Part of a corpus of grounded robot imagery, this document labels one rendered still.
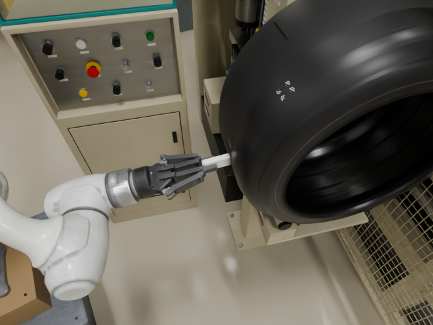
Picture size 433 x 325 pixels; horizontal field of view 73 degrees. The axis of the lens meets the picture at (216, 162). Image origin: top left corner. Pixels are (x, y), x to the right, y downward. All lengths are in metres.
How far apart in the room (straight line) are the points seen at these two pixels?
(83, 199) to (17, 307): 0.52
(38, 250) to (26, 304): 0.51
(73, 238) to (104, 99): 0.81
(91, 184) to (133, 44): 0.63
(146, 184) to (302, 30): 0.46
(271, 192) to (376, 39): 0.35
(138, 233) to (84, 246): 1.34
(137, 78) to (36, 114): 1.84
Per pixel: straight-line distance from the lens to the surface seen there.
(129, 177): 0.72
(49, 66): 1.28
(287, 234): 0.99
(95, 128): 1.37
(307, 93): 0.53
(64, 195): 0.74
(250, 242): 1.87
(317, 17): 0.63
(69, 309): 1.19
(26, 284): 1.16
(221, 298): 1.76
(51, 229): 0.63
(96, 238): 0.65
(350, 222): 1.12
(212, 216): 1.95
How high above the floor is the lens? 1.71
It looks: 51 degrees down
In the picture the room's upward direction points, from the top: straight up
